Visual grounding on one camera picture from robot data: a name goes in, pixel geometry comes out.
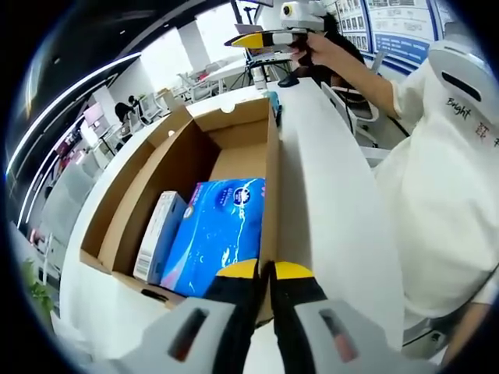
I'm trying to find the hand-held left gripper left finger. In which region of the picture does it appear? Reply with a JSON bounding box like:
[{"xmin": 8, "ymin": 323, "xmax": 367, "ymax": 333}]
[{"xmin": 111, "ymin": 259, "xmax": 271, "ymax": 374}]

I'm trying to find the green plant in white pot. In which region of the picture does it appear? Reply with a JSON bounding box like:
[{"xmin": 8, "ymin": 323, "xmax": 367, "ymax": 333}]
[{"xmin": 19, "ymin": 259, "xmax": 56, "ymax": 325}]

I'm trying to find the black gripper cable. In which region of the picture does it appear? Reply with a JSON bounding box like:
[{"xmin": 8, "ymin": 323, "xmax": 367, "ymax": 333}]
[{"xmin": 338, "ymin": 87, "xmax": 411, "ymax": 138}]

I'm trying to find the blue wall poster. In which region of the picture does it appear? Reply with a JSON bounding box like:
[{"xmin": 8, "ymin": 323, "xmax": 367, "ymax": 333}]
[{"xmin": 331, "ymin": 0, "xmax": 442, "ymax": 76}]

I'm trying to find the person's right hand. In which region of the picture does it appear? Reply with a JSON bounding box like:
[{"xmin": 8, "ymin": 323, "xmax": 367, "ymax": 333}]
[{"xmin": 290, "ymin": 33, "xmax": 352, "ymax": 78}]

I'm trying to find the blue wet wipes pack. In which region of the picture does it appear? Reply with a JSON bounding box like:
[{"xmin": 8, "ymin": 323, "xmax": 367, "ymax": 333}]
[{"xmin": 267, "ymin": 90, "xmax": 285, "ymax": 125}]

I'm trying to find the brown cardboard shoe box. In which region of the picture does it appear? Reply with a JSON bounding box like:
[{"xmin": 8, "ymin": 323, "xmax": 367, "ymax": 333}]
[{"xmin": 80, "ymin": 97, "xmax": 282, "ymax": 325}]

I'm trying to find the white grey chest device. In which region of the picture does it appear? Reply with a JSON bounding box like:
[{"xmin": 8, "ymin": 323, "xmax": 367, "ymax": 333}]
[{"xmin": 426, "ymin": 38, "xmax": 496, "ymax": 107}]

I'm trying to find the blue soft item tissue pack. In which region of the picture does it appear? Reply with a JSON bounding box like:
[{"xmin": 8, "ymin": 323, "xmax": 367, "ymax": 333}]
[{"xmin": 160, "ymin": 177, "xmax": 266, "ymax": 300}]

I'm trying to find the pink wall screen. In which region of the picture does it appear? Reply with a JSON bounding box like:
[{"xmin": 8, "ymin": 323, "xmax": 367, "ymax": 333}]
[{"xmin": 83, "ymin": 105, "xmax": 106, "ymax": 128}]

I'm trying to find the person in white shirt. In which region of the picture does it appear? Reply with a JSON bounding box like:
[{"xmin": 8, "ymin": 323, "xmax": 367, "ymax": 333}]
[{"xmin": 373, "ymin": 58, "xmax": 499, "ymax": 329}]

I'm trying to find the small white carton box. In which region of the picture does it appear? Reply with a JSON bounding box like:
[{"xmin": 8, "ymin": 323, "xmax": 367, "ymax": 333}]
[{"xmin": 133, "ymin": 189, "xmax": 188, "ymax": 284}]

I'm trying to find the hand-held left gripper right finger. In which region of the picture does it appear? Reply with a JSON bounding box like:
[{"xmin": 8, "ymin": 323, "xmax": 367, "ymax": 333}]
[{"xmin": 271, "ymin": 260, "xmax": 434, "ymax": 374}]

